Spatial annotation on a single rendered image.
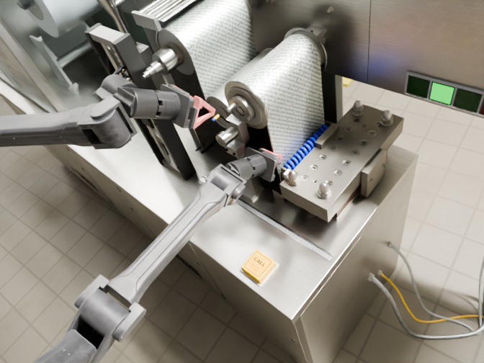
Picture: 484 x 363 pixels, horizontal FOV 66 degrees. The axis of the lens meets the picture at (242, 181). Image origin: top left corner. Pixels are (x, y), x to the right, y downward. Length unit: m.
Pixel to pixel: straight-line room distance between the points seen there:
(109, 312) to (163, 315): 1.43
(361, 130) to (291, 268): 0.46
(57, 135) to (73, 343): 0.38
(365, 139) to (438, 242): 1.13
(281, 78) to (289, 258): 0.49
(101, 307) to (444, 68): 0.91
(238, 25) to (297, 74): 0.25
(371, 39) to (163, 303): 1.67
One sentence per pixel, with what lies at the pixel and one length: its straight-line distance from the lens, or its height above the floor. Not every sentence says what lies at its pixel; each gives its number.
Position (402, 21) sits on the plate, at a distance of 1.03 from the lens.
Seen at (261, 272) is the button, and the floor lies 0.92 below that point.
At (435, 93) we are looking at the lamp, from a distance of 1.08.
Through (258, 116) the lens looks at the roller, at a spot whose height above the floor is 1.24.
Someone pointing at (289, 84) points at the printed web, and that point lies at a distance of 1.00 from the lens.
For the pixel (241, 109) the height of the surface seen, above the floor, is 1.26.
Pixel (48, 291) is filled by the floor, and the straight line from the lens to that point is 2.63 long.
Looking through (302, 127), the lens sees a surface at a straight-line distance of 1.12.
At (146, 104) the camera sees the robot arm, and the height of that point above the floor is 1.45.
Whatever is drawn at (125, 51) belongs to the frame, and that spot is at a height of 1.41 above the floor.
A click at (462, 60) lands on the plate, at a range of 1.02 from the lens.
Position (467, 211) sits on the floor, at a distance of 2.33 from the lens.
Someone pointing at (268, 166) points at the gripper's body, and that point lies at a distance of 1.00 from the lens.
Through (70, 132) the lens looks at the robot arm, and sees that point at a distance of 0.77.
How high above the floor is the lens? 1.85
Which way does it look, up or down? 49 degrees down
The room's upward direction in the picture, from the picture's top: 19 degrees counter-clockwise
